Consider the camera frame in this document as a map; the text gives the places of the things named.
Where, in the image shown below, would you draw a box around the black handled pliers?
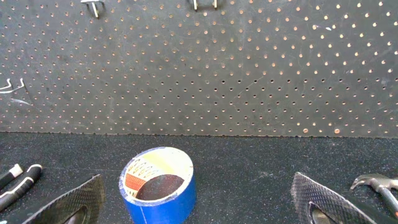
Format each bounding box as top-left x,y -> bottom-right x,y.
0,163 -> 44,212

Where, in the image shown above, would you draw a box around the metal hook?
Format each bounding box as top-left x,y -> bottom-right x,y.
189,0 -> 218,11
0,77 -> 25,95
80,0 -> 105,19

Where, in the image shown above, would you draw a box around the hammer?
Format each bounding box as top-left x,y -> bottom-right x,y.
350,173 -> 398,218

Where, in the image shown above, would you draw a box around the black pegboard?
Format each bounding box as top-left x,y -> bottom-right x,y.
0,0 -> 398,138

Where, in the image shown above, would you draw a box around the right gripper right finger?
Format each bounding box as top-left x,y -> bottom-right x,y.
290,171 -> 379,224

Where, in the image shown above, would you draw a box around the roll of blue tape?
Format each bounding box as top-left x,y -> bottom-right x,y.
118,146 -> 197,224

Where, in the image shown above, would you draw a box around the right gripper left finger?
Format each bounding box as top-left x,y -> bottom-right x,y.
21,173 -> 106,224

